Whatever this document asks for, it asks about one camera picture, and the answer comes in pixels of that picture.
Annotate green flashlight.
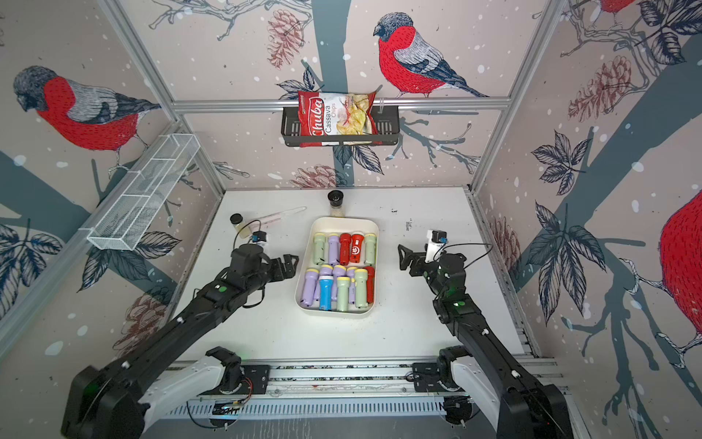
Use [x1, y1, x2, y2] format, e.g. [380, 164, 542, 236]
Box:
[355, 268, 369, 309]
[364, 233, 378, 266]
[313, 232, 327, 265]
[336, 276, 351, 313]

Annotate red flashlight back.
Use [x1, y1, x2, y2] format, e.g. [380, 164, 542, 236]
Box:
[366, 266, 376, 305]

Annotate short red flashlight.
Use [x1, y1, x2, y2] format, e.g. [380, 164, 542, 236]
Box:
[349, 232, 365, 263]

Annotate blue flashlight back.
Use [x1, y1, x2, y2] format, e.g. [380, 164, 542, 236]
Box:
[319, 275, 334, 311]

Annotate long red flashlight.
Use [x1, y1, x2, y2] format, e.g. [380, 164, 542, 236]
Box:
[339, 233, 352, 266]

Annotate cream plastic storage tray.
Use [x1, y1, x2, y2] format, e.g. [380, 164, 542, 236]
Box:
[295, 217, 380, 318]

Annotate green flashlight front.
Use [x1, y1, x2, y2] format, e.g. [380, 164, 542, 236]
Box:
[355, 268, 369, 309]

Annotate purple flashlight yellow head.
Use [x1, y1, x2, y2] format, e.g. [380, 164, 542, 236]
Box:
[319, 264, 334, 278]

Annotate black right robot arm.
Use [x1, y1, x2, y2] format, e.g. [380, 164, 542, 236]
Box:
[398, 245, 574, 438]

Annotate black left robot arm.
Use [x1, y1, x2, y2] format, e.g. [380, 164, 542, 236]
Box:
[60, 243, 299, 438]

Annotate small spice jar black lid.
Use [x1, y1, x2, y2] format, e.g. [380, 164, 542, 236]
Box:
[230, 213, 250, 239]

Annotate large spice jar black lid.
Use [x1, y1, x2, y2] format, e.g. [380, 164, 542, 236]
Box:
[327, 190, 345, 218]

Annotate red cassava chips bag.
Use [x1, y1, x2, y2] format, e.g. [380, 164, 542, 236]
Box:
[298, 91, 378, 137]

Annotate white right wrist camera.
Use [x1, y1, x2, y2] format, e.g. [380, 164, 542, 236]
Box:
[425, 230, 448, 263]

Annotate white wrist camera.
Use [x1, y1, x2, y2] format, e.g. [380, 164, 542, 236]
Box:
[425, 230, 448, 263]
[249, 230, 268, 246]

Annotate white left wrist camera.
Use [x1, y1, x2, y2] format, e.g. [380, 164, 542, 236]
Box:
[249, 230, 268, 246]

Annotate pink handled metal tongs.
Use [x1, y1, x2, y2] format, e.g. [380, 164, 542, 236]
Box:
[252, 206, 307, 227]

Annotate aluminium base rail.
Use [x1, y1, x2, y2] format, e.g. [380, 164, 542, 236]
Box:
[112, 359, 486, 424]

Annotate black wall basket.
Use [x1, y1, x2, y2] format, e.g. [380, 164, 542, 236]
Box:
[281, 106, 401, 147]

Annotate white wire mesh shelf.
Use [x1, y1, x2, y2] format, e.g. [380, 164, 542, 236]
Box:
[87, 134, 200, 251]

